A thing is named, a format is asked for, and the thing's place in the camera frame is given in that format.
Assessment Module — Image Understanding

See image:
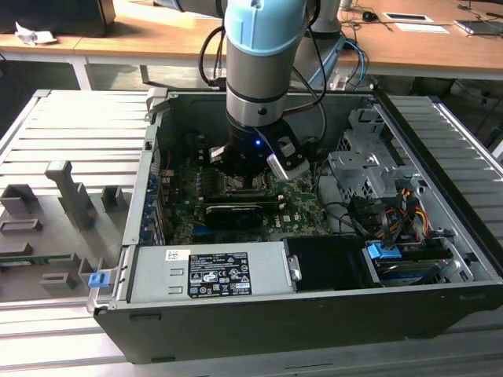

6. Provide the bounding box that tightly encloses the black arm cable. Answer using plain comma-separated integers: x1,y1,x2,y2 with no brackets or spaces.
198,25,229,90

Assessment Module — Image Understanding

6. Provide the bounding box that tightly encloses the wooden desk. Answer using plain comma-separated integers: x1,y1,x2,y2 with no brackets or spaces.
0,0,503,79

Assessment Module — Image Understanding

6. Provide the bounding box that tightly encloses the crumpled white paper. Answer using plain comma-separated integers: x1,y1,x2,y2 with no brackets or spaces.
14,21,57,46

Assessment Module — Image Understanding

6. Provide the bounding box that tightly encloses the grey power supply unit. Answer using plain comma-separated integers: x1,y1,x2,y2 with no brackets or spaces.
127,241,296,303

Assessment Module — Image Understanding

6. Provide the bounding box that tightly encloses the green RAM stick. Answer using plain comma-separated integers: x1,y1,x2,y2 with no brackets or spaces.
0,254,74,265

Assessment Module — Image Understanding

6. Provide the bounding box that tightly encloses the silver metal drive cage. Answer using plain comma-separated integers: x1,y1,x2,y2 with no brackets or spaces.
328,108,421,205

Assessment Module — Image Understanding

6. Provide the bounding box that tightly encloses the green motherboard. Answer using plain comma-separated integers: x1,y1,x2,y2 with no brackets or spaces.
164,151,335,247

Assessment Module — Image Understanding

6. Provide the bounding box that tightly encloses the yellow red wire bundle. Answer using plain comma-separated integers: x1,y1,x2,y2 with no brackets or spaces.
376,188,429,240

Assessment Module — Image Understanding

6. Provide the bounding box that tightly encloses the black graphics card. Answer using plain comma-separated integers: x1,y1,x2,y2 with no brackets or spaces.
204,203,264,229

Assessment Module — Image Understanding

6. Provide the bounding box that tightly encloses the hard disk in blue carrier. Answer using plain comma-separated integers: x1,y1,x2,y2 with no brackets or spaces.
363,241,453,286

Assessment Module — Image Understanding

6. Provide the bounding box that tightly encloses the black open PC case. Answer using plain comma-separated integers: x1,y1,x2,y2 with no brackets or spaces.
88,88,503,364

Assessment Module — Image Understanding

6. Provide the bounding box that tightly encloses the dark notebook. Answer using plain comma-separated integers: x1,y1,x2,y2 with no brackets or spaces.
453,18,503,38

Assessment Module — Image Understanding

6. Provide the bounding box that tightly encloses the white rimmed desk inlet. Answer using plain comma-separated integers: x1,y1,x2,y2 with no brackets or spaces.
383,11,433,23

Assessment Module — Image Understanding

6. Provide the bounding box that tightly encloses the white paper sheet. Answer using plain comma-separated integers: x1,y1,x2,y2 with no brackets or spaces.
395,22,451,35

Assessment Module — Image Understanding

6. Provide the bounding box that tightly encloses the grey parts rack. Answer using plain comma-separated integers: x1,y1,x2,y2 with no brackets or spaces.
0,160,133,303

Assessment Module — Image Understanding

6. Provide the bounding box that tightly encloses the black RAM slot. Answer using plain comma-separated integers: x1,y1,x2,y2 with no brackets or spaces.
202,192,286,208

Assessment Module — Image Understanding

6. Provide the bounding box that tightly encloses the black box on desk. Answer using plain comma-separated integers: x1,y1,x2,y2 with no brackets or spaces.
0,0,117,38

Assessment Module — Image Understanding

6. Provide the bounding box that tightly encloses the blue cable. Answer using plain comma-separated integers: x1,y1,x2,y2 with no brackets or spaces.
345,38,370,86

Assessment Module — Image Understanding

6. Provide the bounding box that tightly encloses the white wrist camera, black bracket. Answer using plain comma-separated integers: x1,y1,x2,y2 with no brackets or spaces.
266,135,310,181

